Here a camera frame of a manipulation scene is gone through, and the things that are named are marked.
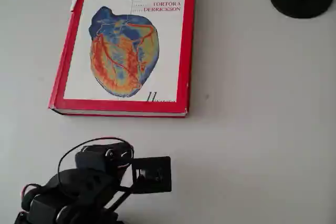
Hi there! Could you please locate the red anatomy textbook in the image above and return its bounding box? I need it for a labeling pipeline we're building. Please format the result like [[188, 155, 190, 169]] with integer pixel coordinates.
[[48, 0, 198, 118]]

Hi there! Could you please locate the thin black looping cable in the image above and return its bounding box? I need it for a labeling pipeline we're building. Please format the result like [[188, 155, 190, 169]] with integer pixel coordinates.
[[57, 136, 135, 183]]

